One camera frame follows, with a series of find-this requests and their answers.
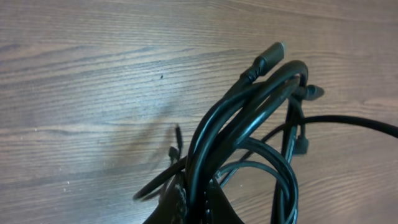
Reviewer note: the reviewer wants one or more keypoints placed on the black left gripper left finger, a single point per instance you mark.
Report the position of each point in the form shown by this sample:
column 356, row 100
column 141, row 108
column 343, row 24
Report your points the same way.
column 172, row 209

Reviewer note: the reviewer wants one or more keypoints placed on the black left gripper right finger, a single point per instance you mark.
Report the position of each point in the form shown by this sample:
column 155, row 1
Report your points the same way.
column 218, row 210

